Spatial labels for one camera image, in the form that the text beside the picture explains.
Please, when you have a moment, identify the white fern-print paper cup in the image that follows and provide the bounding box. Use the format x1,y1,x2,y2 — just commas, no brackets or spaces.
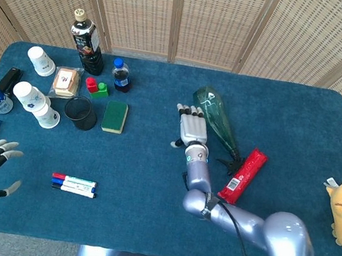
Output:
31,101,63,132

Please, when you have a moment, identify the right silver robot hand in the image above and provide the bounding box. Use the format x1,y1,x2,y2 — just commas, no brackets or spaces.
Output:
169,102,214,153

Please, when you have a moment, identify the red toy block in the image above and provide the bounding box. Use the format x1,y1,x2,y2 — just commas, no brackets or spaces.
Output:
83,76,100,94

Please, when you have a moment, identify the blue carpet table cover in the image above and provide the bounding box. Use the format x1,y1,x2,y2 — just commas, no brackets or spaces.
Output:
0,37,342,256

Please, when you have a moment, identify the red whiteboard marker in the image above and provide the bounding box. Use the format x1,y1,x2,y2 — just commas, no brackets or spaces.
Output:
51,172,98,188

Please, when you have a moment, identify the small blue-capped cola bottle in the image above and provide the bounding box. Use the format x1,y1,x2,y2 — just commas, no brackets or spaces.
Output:
108,57,136,94

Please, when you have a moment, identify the black mesh pen holder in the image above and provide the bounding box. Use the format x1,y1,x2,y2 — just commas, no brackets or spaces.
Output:
62,94,101,133

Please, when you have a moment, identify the tall dark tea bottle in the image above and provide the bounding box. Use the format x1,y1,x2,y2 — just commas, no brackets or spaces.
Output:
64,7,113,77

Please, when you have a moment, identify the plastic-wrapped sandwich bread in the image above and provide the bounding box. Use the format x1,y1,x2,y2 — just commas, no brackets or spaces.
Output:
46,64,85,103

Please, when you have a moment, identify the black whiteboard marker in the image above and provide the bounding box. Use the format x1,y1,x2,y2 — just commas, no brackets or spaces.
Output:
50,182,97,200

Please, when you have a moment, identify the woven rattan folding screen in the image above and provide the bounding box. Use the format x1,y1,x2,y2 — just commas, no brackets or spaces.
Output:
0,0,342,186

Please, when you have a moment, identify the green transparent spray bottle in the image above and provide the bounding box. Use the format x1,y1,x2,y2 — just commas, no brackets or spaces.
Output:
182,84,256,179

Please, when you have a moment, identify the white printed paper cup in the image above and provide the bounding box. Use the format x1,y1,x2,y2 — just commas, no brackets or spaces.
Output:
10,80,54,116
24,45,59,79

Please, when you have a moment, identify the black stapler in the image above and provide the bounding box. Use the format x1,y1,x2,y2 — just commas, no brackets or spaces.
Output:
0,65,25,99

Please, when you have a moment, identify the green and yellow sponge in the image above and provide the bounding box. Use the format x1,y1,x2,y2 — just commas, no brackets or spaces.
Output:
100,99,130,136

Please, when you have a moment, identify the blue whiteboard marker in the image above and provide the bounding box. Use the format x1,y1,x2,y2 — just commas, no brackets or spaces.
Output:
50,177,97,193

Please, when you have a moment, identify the green toy block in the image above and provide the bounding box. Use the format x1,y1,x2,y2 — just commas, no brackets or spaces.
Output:
89,81,112,101

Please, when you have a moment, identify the red snack package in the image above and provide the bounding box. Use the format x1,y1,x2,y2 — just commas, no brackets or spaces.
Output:
215,143,270,210

